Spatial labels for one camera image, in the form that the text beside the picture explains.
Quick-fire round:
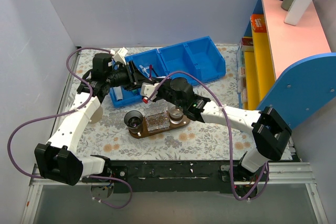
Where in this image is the clear plastic cup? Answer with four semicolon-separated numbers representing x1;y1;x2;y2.
167;105;184;125

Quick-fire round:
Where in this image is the clear textured acrylic holder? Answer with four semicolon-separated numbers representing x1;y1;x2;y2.
145;107;170;133

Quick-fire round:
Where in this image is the dark smoked plastic cup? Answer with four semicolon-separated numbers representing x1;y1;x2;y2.
124;110;143;134

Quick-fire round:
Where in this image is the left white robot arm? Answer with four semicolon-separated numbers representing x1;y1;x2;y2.
34;53;152;185

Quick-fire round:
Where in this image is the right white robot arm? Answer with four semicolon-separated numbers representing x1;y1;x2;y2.
144;78;292;181

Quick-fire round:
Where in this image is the white toothbrush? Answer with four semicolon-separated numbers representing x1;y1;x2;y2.
139;65;151;77

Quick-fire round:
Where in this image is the red toothbrush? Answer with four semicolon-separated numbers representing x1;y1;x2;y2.
149;65;153;79

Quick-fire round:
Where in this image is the oval wooden tray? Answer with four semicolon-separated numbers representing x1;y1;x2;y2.
124;110;191;139

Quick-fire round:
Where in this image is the white tube green cap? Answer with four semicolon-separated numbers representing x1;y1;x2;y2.
132;89;139;95

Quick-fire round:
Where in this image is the left blue divided bin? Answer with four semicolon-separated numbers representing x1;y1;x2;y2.
109;49;166;108

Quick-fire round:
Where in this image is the blue divided bin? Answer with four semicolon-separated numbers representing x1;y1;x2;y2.
159;36;226;83
109;49;166;108

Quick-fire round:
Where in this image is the floral table mat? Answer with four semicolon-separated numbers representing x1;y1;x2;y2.
63;44;255;160

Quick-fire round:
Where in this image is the right blue divided bin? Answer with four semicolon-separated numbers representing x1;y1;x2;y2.
159;36;226;83

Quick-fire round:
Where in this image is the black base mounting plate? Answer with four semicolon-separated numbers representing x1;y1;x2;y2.
81;159;270;196

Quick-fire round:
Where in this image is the sponge package box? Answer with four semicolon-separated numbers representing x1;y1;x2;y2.
236;37;254;104

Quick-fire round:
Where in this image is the orange snack box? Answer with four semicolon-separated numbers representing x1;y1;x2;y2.
250;14;267;33

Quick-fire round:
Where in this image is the blue pink shelf unit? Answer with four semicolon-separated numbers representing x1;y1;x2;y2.
243;0;335;128

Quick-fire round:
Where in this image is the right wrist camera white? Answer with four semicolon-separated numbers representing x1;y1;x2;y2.
140;82;160;104

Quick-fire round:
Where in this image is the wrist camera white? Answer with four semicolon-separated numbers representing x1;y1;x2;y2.
110;47;128;65
140;82;160;104

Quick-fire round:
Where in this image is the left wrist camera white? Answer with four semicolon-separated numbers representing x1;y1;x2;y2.
110;47;128;65

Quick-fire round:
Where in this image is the wooden ring roll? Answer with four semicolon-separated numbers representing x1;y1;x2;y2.
89;102;103;124

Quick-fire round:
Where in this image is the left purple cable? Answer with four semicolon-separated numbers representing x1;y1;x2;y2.
7;47;133;209

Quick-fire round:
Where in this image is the purple cable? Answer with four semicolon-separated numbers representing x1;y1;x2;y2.
143;70;270;201
7;47;133;209

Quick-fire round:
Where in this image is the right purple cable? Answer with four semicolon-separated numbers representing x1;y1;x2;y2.
143;70;270;201

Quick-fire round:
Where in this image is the aluminium frame rail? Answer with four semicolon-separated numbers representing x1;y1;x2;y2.
22;162;328;223

